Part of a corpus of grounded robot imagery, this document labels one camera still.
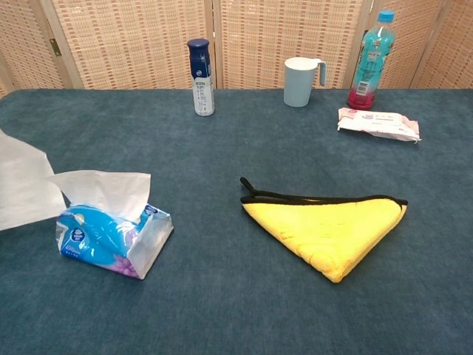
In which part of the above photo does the woven folding screen panel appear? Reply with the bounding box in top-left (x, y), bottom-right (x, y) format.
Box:
top-left (0, 0), bottom-right (72, 98)
top-left (409, 0), bottom-right (473, 90)
top-left (39, 0), bottom-right (216, 90)
top-left (343, 0), bottom-right (449, 90)
top-left (212, 0), bottom-right (372, 90)

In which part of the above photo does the yellow cloth with black edging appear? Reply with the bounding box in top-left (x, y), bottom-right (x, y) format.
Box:
top-left (239, 176), bottom-right (409, 284)

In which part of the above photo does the blue plastic tissue pack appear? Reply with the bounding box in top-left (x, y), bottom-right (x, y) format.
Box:
top-left (55, 202), bottom-right (174, 280)

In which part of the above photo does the blue tablecloth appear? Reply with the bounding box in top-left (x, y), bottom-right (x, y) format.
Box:
top-left (0, 88), bottom-right (473, 355)

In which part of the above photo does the blue and white spray can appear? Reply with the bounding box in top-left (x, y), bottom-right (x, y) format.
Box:
top-left (186, 38), bottom-right (216, 117)

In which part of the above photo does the light blue plastic mug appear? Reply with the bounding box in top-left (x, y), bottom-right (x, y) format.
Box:
top-left (283, 56), bottom-right (328, 108)

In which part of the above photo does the pink wet wipes pack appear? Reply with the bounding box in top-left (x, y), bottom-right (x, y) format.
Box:
top-left (336, 106), bottom-right (422, 143)

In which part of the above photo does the drink bottle with blue cap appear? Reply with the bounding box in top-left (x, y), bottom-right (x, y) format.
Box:
top-left (346, 10), bottom-right (397, 111)

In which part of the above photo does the white tissue sheet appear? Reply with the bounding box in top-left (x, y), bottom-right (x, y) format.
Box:
top-left (46, 169), bottom-right (152, 224)
top-left (0, 129), bottom-right (67, 232)

